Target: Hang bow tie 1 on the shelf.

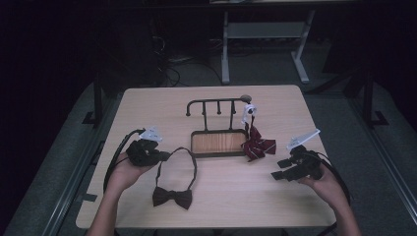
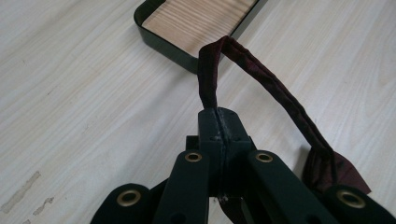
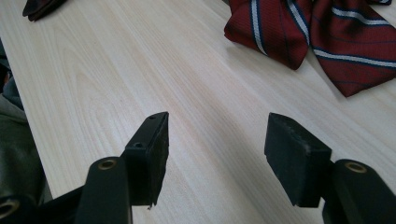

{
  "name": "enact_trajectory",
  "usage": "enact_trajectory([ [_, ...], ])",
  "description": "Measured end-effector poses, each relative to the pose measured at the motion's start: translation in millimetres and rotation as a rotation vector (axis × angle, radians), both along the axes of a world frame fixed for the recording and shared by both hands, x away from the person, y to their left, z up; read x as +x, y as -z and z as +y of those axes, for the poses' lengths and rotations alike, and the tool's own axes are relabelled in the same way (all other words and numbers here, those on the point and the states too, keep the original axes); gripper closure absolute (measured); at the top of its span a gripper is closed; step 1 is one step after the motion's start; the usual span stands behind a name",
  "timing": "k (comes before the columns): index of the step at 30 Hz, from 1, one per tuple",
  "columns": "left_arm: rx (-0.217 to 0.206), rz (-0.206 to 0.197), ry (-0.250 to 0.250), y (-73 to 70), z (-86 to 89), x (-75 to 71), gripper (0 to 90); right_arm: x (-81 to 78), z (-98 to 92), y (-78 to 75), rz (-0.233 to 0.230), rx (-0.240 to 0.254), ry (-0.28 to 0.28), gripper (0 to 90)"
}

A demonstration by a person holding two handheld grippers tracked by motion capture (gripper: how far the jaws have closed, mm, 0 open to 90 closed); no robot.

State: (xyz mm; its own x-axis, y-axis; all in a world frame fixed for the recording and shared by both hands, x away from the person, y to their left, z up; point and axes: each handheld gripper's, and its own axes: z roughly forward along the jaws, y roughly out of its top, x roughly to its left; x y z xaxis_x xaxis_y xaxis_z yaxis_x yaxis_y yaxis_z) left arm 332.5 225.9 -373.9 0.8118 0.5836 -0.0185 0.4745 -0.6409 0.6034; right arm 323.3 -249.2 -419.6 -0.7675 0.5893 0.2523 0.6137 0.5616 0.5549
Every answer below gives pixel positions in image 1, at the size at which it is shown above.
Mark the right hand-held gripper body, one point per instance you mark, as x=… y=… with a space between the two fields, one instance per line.
x=305 y=162

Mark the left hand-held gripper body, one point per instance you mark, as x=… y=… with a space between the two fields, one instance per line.
x=142 y=152

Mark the dark red striped bow tie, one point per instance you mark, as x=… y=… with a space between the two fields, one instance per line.
x=257 y=144

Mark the black bow tie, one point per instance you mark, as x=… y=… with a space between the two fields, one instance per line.
x=172 y=196

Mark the black hook rack wooden tray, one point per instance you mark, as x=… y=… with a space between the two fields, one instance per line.
x=218 y=142

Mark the person's left hand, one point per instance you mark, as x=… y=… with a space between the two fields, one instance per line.
x=128 y=177

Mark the person's right hand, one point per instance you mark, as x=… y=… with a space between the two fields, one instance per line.
x=326 y=188

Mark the black metal stand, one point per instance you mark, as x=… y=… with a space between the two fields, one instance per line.
x=97 y=105
x=369 y=105

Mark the grey tape piece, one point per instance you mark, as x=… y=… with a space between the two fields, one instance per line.
x=88 y=197

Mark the metal floor rail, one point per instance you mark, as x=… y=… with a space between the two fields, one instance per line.
x=390 y=164
x=75 y=183

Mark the white metal desk frame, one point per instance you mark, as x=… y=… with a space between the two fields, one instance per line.
x=262 y=31

